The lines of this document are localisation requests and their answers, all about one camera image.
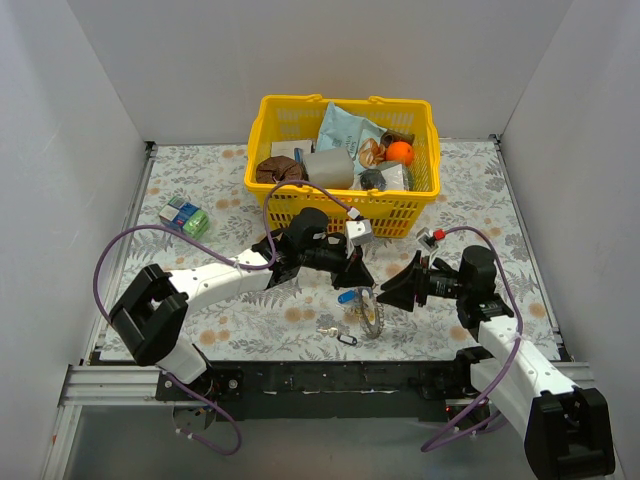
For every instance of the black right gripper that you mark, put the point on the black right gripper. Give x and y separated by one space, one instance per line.
423 282

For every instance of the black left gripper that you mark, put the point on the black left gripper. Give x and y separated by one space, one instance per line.
347 260

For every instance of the key with blue tag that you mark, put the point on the key with blue tag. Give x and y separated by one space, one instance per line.
348 298

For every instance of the large silver keyring with chain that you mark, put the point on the large silver keyring with chain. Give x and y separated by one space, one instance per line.
367 311

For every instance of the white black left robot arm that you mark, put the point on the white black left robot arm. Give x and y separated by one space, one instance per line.
150 314

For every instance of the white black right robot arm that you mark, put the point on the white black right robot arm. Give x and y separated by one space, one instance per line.
565 428

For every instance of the key with black tag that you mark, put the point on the key with black tag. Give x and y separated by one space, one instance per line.
334 332

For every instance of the clear bag with dark item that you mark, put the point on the clear bag with dark item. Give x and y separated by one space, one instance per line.
384 177

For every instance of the grey paper roll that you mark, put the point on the grey paper roll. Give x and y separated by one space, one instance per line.
330 169

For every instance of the yellow plastic shopping basket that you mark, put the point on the yellow plastic shopping basket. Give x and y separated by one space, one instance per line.
392 213

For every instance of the orange fruit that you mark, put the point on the orange fruit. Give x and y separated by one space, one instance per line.
400 152

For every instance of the brown wrapped snack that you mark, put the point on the brown wrapped snack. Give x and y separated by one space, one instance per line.
392 136

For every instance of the light blue snack bag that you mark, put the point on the light blue snack bag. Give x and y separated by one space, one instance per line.
359 136

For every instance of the white box in basket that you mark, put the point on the white box in basket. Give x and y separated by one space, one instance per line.
293 149

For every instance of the blue green carton pack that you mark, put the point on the blue green carton pack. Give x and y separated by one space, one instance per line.
184 217

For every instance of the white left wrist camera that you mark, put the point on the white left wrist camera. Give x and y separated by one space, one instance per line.
358 232

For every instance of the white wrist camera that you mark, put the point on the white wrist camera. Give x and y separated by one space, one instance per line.
429 239
358 232

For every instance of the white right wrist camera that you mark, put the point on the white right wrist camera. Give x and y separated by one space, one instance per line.
429 239

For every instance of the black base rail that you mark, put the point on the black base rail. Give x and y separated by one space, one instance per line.
252 390

